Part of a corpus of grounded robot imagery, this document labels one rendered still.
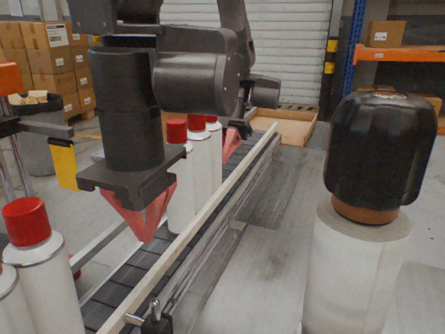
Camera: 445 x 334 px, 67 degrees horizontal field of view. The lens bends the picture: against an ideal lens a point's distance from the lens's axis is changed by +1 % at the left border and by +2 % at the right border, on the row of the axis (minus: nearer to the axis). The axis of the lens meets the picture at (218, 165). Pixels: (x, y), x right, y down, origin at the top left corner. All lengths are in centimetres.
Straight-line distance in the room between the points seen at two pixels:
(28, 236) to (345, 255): 28
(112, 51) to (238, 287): 36
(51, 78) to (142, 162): 380
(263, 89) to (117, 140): 52
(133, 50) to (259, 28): 429
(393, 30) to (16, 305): 382
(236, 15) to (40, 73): 352
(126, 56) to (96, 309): 34
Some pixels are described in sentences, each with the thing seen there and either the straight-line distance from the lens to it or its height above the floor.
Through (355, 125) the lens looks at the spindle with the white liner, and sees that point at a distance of 29.
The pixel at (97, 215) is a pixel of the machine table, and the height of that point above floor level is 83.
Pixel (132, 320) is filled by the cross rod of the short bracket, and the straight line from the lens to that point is 45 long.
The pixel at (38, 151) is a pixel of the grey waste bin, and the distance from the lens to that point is 305.
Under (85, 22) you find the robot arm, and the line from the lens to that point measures 28.
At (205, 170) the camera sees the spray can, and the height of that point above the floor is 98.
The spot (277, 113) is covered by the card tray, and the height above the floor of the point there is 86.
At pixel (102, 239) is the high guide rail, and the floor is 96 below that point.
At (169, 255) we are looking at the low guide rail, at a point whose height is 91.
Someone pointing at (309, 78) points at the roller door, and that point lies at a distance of 456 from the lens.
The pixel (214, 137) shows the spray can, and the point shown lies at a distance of 64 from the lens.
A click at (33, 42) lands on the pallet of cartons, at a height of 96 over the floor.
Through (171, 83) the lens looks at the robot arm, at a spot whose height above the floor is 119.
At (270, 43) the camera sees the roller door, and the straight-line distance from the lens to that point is 455.
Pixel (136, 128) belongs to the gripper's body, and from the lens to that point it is 30.
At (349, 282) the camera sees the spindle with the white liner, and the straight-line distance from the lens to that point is 35.
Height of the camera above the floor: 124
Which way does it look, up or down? 25 degrees down
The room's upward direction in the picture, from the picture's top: straight up
